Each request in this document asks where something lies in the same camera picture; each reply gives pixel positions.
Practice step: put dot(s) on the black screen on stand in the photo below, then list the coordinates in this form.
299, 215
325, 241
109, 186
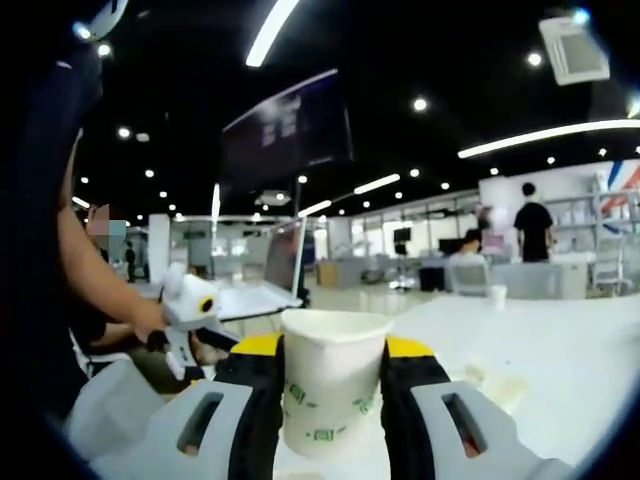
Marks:
402, 235

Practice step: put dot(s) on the ceiling air conditioner vent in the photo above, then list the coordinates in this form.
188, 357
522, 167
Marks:
577, 52

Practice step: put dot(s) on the white side desk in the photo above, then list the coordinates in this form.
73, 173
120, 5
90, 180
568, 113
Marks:
255, 300

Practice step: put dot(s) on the white storage shelves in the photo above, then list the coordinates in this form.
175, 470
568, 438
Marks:
590, 220

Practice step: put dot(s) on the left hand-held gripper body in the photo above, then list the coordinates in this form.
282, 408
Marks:
187, 300

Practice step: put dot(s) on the black monitor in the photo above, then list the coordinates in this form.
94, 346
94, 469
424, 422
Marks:
450, 246

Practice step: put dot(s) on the white table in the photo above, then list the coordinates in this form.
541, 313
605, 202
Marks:
575, 360

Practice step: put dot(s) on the ceiling spot lights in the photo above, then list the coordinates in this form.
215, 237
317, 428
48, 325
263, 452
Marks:
420, 104

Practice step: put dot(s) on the dark hanging screen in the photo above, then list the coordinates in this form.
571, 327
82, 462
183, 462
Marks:
287, 135

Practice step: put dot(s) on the grey counter desk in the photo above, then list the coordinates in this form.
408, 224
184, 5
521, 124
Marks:
540, 280

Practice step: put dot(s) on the person's left hand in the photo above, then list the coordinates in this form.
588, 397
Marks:
152, 327

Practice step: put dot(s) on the white mesh chair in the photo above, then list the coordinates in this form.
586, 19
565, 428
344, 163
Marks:
470, 280

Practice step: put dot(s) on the plain white paper cup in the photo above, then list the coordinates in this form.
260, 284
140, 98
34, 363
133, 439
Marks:
498, 296

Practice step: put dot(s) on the white paper cup green print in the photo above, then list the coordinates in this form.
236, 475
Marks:
335, 370

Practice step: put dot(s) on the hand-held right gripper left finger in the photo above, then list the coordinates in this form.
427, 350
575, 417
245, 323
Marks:
250, 410

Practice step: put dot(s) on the red blue wall banner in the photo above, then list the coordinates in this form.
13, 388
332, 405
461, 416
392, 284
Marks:
627, 182

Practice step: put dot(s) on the long curved ceiling light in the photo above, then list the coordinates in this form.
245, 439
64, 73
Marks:
267, 35
480, 150

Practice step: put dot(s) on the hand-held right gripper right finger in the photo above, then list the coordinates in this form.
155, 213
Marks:
415, 410

